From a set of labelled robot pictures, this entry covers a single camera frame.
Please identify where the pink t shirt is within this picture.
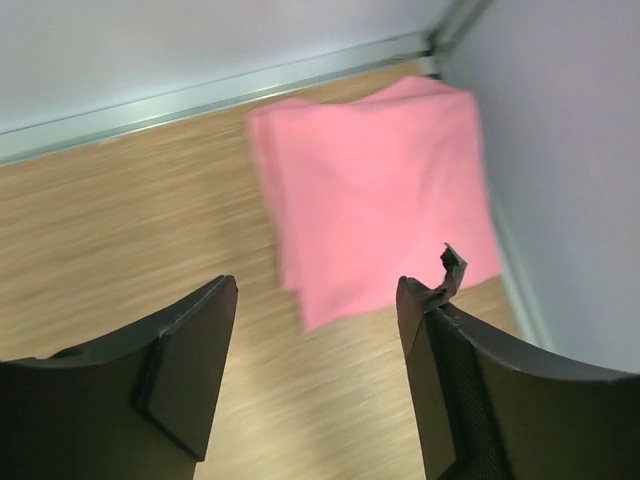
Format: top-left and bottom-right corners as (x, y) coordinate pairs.
(247, 76), (501, 330)

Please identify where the back aluminium frame rail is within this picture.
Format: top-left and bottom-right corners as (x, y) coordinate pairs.
(1, 32), (426, 165)

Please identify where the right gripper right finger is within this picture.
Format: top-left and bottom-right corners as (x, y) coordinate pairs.
(396, 248), (639, 479)

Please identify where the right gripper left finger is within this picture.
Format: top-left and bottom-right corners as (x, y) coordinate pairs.
(1, 275), (238, 479)

